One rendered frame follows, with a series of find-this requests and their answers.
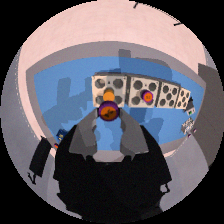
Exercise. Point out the blue tube rack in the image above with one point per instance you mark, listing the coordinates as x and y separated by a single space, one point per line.
62 133

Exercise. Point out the blue bench mat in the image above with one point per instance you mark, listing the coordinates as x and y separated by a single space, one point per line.
65 97

